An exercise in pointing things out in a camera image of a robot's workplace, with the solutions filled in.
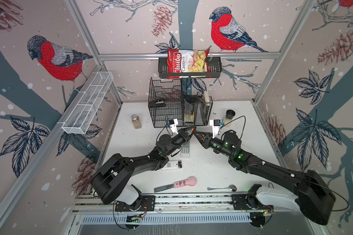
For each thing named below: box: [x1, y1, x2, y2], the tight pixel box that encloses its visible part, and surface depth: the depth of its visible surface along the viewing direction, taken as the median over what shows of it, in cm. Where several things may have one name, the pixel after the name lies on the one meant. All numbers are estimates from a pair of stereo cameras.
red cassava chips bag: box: [167, 48, 212, 80], surface depth 89 cm
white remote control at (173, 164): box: [161, 159, 183, 171], surface depth 87 cm
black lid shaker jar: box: [222, 109, 236, 127], surface depth 100 cm
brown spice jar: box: [130, 114, 142, 129], surface depth 100 cm
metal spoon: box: [206, 184, 238, 193], surface depth 81 cm
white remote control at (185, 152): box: [180, 141, 191, 159], surface depth 93 cm
